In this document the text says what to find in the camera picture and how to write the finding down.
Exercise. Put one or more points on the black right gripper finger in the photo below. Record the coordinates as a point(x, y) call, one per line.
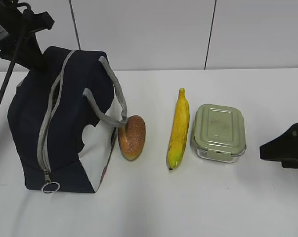
point(283, 149)

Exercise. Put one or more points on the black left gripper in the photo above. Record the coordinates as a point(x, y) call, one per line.
point(17, 18)

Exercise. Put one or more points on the navy blue lunch bag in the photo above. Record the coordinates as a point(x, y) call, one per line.
point(64, 121)

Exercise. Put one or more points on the green lid glass container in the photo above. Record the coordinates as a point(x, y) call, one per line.
point(218, 133)

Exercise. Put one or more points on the yellow banana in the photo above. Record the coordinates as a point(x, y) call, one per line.
point(179, 132)

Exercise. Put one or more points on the brown bread roll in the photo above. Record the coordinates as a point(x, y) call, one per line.
point(131, 137)

